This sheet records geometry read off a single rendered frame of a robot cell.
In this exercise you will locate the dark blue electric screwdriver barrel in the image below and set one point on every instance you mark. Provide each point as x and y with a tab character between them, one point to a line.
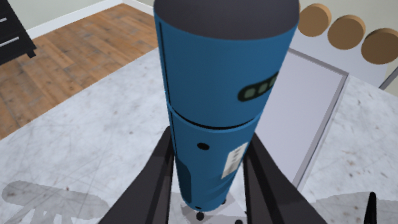
220	60

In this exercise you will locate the grey l-shaped bracket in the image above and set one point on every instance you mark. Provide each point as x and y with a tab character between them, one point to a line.
227	213

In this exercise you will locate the light grey shallow tray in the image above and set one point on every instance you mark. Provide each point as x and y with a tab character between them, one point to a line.
298	112

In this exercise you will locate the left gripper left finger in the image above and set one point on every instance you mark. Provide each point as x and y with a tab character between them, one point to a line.
138	202

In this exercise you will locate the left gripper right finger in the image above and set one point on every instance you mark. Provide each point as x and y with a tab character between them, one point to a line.
286	204

